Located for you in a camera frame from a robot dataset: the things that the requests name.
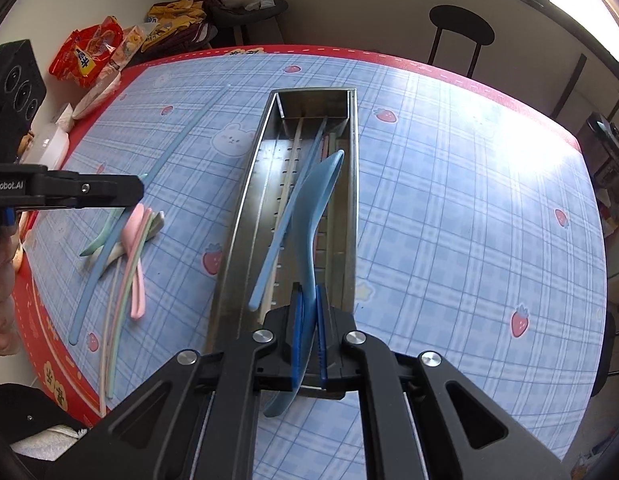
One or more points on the black pressure cooker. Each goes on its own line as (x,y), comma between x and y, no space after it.
(607,155)

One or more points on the yellow bags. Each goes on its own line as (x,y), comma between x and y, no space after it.
(174,12)

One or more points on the blue chopstick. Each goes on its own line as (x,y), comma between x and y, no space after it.
(289,220)

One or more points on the pink spoon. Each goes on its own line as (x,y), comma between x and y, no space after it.
(134,225)

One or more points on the green chopstick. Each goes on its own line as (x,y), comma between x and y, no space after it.
(114,360)

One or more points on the white chopstick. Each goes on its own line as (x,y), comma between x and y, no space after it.
(105,350)

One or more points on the black metal rack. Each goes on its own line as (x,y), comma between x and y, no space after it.
(569,85)

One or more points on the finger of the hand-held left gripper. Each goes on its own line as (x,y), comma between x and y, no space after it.
(104,189)

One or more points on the green spoon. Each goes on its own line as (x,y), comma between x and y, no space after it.
(96,242)

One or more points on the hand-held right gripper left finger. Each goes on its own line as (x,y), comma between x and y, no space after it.
(297,330)

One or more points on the white patterned bowl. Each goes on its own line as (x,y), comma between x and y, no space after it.
(96,100)

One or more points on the white spoon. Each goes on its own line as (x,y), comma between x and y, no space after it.
(157,224)

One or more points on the pile of pastel cutlery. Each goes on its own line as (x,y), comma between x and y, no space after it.
(85,305)

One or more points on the dark red clothes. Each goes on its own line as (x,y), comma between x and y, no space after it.
(199,30)

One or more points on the red snack bag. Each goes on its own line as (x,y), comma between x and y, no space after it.
(84,55)

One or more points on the blue spoon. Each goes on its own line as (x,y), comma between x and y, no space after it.
(314,200)

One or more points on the pink chopstick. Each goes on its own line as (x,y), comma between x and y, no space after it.
(330,142)

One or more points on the metal utensil tray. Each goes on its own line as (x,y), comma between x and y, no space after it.
(249,240)

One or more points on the blue plaid table mat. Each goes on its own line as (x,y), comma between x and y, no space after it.
(464,210)

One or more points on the dark stool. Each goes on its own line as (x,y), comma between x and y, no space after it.
(249,15)

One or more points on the black round stool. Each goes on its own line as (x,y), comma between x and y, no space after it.
(462,25)

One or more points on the white towel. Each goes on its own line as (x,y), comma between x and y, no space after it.
(49,440)

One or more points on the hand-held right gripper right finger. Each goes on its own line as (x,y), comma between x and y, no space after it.
(322,330)

